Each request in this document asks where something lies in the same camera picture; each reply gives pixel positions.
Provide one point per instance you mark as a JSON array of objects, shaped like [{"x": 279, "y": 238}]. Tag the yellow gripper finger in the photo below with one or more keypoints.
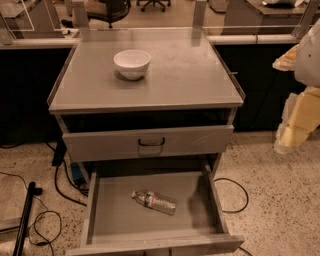
[
  {"x": 300, "y": 117},
  {"x": 286, "y": 62}
]

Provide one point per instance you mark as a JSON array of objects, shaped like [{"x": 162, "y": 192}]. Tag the clear plastic water bottle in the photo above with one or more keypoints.
[{"x": 155, "y": 201}]

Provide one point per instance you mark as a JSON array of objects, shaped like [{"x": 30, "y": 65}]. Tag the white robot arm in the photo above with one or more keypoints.
[{"x": 307, "y": 64}]

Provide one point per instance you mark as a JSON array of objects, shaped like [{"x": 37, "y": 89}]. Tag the grey drawer cabinet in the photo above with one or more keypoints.
[{"x": 186, "y": 84}]

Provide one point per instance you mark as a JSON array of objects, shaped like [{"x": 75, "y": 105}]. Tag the grey top drawer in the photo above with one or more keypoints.
[{"x": 114, "y": 145}]

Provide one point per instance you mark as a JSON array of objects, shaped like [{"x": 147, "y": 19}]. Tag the grey open middle drawer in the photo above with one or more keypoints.
[{"x": 115, "y": 225}]

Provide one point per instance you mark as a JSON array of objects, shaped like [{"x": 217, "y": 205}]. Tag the black office chair far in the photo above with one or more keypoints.
[{"x": 163, "y": 4}]

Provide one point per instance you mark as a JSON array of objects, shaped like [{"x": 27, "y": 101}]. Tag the black office chair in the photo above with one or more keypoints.
[
  {"x": 109, "y": 11},
  {"x": 163, "y": 4}
]

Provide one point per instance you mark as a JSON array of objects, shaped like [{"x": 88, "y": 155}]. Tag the white ceramic bowl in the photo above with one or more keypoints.
[{"x": 132, "y": 64}]

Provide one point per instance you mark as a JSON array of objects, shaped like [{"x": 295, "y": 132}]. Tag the black metal stand bar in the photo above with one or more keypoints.
[{"x": 32, "y": 191}]

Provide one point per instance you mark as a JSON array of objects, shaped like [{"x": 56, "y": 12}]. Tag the white ledge rail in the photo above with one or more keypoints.
[{"x": 52, "y": 43}]

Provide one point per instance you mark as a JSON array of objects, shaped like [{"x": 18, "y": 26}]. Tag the black drawer handle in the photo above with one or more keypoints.
[{"x": 151, "y": 144}]

